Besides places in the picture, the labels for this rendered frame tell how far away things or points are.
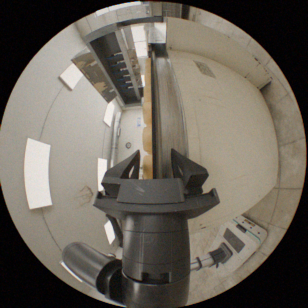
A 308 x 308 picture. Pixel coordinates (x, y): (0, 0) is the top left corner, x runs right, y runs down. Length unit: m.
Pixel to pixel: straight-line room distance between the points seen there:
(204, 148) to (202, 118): 0.07
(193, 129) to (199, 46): 0.45
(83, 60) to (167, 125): 0.61
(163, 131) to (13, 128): 2.18
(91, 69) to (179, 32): 0.51
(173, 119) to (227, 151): 0.15
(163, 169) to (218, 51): 0.59
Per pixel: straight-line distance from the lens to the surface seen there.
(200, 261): 0.97
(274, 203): 0.98
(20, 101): 2.30
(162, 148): 0.18
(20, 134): 2.14
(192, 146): 0.18
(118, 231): 0.87
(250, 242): 0.90
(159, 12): 3.12
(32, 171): 2.09
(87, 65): 0.67
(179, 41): 0.51
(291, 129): 0.91
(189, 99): 0.23
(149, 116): 0.18
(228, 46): 0.60
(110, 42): 0.61
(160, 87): 0.26
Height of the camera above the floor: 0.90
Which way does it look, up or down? 3 degrees up
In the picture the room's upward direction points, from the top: 91 degrees counter-clockwise
